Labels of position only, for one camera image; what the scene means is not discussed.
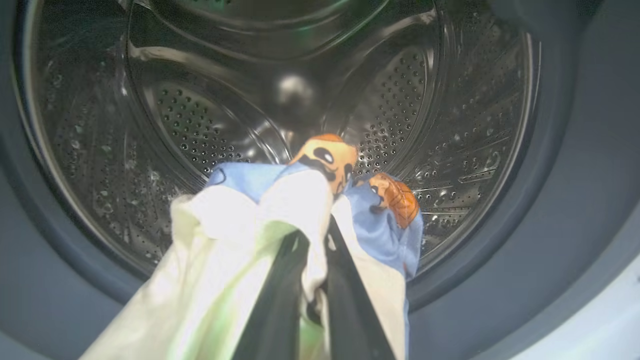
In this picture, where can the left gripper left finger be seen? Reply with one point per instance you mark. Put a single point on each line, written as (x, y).
(275, 310)

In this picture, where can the cream and blue bear garment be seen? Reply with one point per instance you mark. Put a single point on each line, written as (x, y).
(225, 240)

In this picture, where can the steel perforated drum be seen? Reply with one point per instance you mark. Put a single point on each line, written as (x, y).
(200, 115)

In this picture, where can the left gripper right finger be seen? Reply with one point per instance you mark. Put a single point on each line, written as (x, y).
(350, 310)

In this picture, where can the grey rubber door gasket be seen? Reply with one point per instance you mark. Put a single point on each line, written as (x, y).
(575, 175)

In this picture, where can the white front-load washing machine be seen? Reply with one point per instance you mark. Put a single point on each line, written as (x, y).
(615, 330)

